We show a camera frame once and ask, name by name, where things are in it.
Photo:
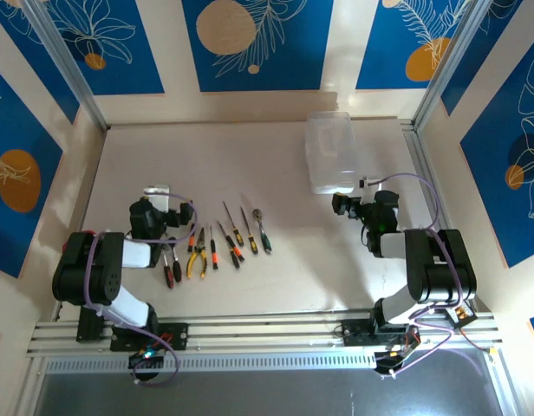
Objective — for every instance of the long black orange screwdriver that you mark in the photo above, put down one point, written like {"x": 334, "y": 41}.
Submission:
{"x": 233, "y": 253}

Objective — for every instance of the short orange black screwdriver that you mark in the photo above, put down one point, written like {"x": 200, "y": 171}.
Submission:
{"x": 190, "y": 247}

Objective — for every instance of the yellow black screwdriver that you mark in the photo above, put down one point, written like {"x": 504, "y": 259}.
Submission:
{"x": 236, "y": 234}
{"x": 252, "y": 242}

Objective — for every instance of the blue floral wall panel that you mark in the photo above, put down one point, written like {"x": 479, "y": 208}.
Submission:
{"x": 388, "y": 52}
{"x": 119, "y": 65}
{"x": 496, "y": 151}
{"x": 15, "y": 130}
{"x": 284, "y": 65}

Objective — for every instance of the clear plastic tool box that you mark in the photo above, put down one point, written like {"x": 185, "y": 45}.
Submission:
{"x": 330, "y": 151}

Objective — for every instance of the black rectangular block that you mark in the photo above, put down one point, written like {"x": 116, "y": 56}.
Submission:
{"x": 89, "y": 325}

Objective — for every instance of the left black controller box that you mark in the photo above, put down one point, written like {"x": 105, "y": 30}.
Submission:
{"x": 145, "y": 359}

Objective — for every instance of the aluminium side rail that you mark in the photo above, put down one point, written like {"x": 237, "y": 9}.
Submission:
{"x": 423, "y": 173}

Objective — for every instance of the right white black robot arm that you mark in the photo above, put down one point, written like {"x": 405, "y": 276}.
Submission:
{"x": 427, "y": 260}

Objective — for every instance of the aluminium frame post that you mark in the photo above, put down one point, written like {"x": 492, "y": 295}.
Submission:
{"x": 63, "y": 60}
{"x": 449, "y": 60}

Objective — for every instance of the black orange terminal block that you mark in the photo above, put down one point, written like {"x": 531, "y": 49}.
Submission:
{"x": 463, "y": 316}

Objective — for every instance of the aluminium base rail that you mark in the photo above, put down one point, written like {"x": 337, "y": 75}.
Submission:
{"x": 267, "y": 329}

